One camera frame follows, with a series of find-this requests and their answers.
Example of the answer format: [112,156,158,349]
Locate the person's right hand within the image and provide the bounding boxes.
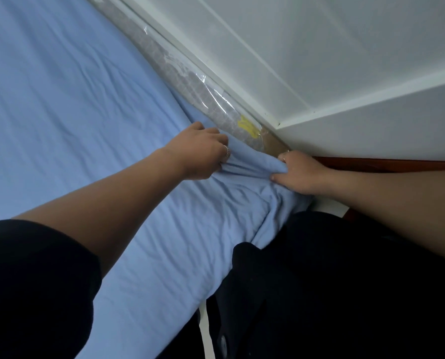
[270,150,334,195]

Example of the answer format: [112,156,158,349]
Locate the person's left hand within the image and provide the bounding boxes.
[162,121,231,180]

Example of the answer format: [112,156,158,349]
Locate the white wooden bed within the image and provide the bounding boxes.
[84,0,445,359]

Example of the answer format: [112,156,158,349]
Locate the light blue sheet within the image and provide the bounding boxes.
[0,0,315,359]

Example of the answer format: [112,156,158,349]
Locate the person's right forearm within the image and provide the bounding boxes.
[319,169,445,264]

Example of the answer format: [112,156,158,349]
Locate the person's left forearm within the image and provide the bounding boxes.
[12,147,193,277]

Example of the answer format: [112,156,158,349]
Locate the person's black shirt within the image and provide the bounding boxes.
[0,219,103,359]

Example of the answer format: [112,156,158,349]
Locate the brown cardboard corner guard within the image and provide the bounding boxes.
[259,129,291,158]

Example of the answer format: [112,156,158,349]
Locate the grey crown print mattress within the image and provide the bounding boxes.
[83,0,269,152]

